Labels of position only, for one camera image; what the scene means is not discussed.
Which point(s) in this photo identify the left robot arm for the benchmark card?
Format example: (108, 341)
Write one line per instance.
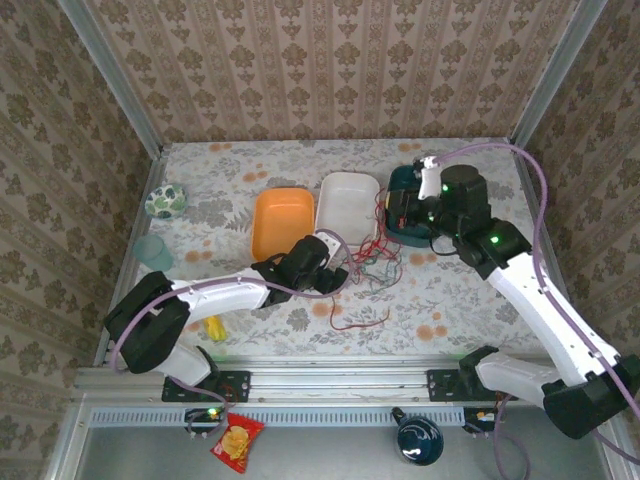
(225, 295)

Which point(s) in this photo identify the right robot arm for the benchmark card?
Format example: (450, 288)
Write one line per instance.
(530, 295)

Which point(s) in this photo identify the small circuit board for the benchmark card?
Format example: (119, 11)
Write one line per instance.
(480, 416)
(205, 415)

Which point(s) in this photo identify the green patterned ball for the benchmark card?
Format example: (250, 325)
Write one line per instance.
(165, 200)

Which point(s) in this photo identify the dark blue kettle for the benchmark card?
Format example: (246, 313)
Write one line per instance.
(417, 440)

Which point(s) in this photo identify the red snack packet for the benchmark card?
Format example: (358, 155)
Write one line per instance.
(235, 442)

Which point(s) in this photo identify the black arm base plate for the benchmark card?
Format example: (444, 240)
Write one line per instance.
(440, 385)
(235, 385)

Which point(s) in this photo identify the translucent green cup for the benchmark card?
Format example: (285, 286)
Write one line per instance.
(150, 251)

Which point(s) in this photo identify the teal plastic bin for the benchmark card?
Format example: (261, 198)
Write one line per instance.
(400, 176)

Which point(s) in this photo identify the floral tablecloth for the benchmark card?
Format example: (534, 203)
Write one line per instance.
(300, 160)

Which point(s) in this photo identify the white plastic bin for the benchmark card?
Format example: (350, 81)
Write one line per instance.
(347, 205)

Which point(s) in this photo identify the aluminium frame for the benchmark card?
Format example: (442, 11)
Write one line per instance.
(325, 385)

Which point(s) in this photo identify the orange plastic bin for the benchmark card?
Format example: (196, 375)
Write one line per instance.
(280, 220)

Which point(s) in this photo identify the yellow toy corn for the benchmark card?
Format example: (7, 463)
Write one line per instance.
(215, 329)

